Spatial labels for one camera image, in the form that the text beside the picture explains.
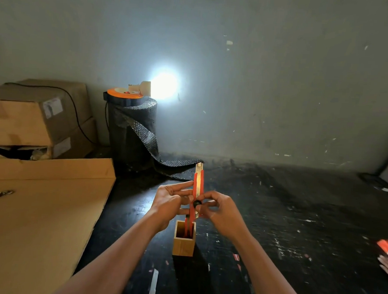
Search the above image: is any person's right hand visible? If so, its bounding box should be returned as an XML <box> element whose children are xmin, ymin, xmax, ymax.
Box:
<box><xmin>194</xmin><ymin>190</ymin><xmax>246</xmax><ymax>243</ymax></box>

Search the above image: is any person's left hand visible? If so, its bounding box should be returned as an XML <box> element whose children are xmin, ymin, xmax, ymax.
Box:
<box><xmin>147</xmin><ymin>178</ymin><xmax>195</xmax><ymax>234</ymax></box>

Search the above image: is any red utility knife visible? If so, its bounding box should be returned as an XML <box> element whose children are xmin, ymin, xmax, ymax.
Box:
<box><xmin>184</xmin><ymin>161</ymin><xmax>206</xmax><ymax>238</ymax></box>
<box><xmin>146</xmin><ymin>268</ymin><xmax>160</xmax><ymax>294</ymax></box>

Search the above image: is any person's right forearm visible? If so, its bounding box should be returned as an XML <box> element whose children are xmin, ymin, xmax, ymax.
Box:
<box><xmin>228</xmin><ymin>230</ymin><xmax>315</xmax><ymax>294</ymax></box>

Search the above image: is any person's left forearm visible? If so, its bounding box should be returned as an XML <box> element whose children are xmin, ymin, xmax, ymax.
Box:
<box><xmin>52</xmin><ymin>210</ymin><xmax>165</xmax><ymax>294</ymax></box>

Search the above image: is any wooden holder box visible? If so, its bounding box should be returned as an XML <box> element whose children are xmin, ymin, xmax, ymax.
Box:
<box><xmin>172</xmin><ymin>219</ymin><xmax>197</xmax><ymax>257</ymax></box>

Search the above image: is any black bubble wrap roll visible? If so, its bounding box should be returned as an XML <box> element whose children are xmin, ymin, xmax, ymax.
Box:
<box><xmin>103</xmin><ymin>95</ymin><xmax>207</xmax><ymax>183</ymax></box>

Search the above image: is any white lamp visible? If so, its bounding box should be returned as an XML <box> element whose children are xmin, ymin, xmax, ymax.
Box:
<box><xmin>128</xmin><ymin>70</ymin><xmax>180</xmax><ymax>101</ymax></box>

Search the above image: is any orange black tape reel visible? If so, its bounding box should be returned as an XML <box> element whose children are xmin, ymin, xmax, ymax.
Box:
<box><xmin>102</xmin><ymin>87</ymin><xmax>151</xmax><ymax>108</ymax></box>

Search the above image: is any brown cardboard box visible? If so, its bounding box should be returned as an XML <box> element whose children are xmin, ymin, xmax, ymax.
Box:
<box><xmin>0</xmin><ymin>77</ymin><xmax>95</xmax><ymax>152</ymax></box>
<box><xmin>0</xmin><ymin>112</ymin><xmax>99</xmax><ymax>165</ymax></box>

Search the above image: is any large cardboard sheet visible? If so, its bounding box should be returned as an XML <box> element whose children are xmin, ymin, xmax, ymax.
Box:
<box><xmin>0</xmin><ymin>153</ymin><xmax>117</xmax><ymax>294</ymax></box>

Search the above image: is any black flat object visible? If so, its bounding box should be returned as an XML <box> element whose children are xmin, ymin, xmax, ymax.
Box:
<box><xmin>357</xmin><ymin>173</ymin><xmax>388</xmax><ymax>196</ymax></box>

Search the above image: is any red packet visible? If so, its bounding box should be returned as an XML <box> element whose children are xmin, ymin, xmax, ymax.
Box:
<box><xmin>376</xmin><ymin>239</ymin><xmax>388</xmax><ymax>260</ymax></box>

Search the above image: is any black cable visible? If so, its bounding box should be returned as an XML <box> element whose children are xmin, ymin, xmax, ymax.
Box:
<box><xmin>1</xmin><ymin>82</ymin><xmax>101</xmax><ymax>146</ymax></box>

